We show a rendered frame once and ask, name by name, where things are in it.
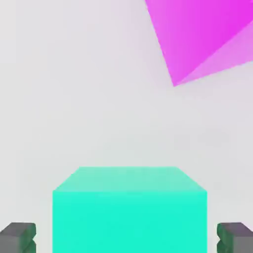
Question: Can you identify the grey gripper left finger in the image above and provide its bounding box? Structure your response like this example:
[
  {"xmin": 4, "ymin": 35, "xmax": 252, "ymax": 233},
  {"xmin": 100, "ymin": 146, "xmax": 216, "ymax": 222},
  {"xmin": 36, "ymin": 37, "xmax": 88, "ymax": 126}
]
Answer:
[{"xmin": 0, "ymin": 222, "xmax": 37, "ymax": 253}]

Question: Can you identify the small turquoise cube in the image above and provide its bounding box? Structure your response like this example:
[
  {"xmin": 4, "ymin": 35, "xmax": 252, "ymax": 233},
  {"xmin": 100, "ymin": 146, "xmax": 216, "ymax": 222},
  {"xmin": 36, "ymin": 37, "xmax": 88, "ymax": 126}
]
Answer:
[{"xmin": 52, "ymin": 166, "xmax": 208, "ymax": 253}]

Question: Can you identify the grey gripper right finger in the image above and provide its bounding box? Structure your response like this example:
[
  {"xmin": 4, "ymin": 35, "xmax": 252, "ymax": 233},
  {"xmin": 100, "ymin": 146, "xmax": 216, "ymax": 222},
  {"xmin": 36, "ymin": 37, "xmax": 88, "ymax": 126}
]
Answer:
[{"xmin": 216, "ymin": 222, "xmax": 253, "ymax": 253}]

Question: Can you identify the large magenta box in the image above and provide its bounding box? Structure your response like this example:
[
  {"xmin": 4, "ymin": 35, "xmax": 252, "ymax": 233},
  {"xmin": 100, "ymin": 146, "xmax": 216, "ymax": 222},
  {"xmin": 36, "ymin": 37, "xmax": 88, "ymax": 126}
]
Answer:
[{"xmin": 144, "ymin": 0, "xmax": 253, "ymax": 87}]

